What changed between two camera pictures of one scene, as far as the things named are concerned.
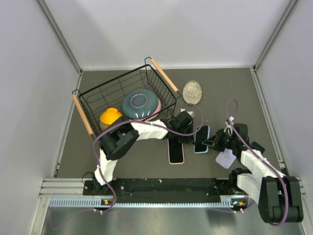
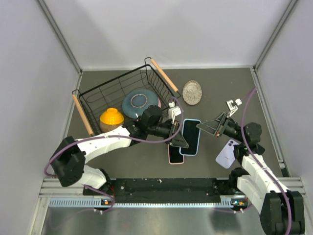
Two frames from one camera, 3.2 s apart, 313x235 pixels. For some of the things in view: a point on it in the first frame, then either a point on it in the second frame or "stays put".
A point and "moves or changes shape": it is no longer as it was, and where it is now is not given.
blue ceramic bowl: (140, 104) stays put
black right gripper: (216, 141) to (212, 127)
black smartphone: (176, 152) stays put
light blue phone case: (200, 136) moves or changes shape
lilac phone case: (225, 158) stays put
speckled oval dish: (192, 92) stays put
